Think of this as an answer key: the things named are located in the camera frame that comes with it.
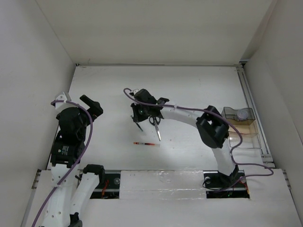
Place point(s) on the orange red pen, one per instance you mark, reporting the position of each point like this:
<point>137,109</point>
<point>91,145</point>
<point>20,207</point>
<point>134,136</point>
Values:
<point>146,144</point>

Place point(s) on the green pen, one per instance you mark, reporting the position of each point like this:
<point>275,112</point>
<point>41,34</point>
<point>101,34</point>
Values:
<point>137,124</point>

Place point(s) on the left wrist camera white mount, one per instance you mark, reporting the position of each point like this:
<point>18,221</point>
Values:
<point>60,106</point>

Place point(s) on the black handled scissors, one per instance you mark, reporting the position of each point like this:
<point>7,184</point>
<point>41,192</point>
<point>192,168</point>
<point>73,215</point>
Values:
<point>155,121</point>

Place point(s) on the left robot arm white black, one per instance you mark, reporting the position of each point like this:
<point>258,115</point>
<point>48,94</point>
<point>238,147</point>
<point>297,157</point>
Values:
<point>65,204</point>

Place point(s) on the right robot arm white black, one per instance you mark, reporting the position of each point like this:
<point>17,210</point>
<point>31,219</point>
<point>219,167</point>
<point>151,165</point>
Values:
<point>212,127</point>

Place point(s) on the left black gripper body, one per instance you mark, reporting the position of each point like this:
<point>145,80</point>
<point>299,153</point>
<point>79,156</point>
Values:
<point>94,111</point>

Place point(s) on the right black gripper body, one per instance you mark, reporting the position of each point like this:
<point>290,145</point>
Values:
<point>141,112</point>

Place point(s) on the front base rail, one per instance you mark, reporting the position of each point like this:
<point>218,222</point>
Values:
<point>166,185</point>

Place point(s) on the grey transparent container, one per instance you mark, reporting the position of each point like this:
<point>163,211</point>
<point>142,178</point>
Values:
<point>229,113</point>

